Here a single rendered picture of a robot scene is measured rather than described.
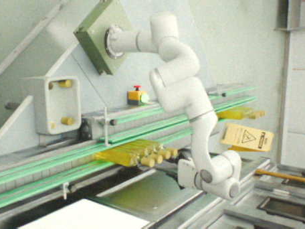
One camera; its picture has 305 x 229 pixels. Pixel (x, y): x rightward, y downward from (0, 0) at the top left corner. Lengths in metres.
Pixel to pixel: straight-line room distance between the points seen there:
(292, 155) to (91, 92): 6.15
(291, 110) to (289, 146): 0.71
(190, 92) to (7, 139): 0.72
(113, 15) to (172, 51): 0.51
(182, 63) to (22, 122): 0.66
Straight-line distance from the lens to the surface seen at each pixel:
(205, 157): 1.05
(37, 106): 1.43
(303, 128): 7.30
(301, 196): 1.60
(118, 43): 1.57
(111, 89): 1.76
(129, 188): 1.46
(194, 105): 1.08
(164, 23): 1.31
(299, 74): 7.20
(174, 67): 1.17
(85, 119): 1.50
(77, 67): 1.59
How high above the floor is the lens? 1.92
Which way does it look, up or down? 39 degrees down
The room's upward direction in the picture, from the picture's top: 99 degrees clockwise
